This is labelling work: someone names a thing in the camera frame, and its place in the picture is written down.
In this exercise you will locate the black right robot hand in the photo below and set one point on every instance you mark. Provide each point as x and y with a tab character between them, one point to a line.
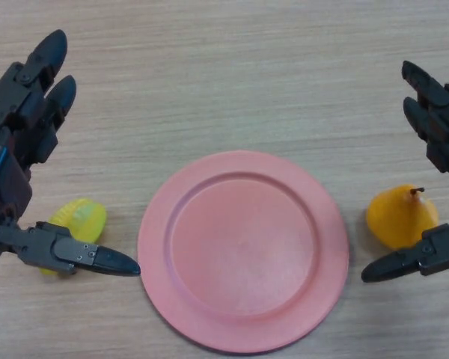
437	97

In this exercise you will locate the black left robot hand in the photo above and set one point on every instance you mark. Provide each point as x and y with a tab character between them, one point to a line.
7	187

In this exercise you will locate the yellow pear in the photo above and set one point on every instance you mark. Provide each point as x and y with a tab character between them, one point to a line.
396	220

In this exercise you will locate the pink round plate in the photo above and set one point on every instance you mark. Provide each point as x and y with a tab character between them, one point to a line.
243	254

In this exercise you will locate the yellow starfruit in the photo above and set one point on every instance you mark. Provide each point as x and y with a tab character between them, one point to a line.
84	218

